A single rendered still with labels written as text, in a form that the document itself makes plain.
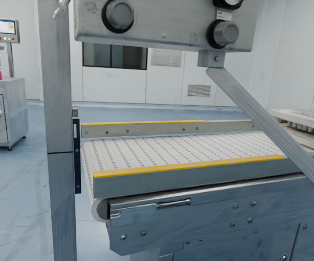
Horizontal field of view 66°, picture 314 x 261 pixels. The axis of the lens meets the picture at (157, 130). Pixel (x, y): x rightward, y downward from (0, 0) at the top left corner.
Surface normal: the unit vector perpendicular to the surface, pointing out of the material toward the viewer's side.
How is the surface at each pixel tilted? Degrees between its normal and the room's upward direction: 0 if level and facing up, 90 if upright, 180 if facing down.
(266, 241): 90
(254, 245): 90
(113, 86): 90
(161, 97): 90
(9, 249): 0
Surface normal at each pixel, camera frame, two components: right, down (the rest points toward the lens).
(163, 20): 0.35, 0.28
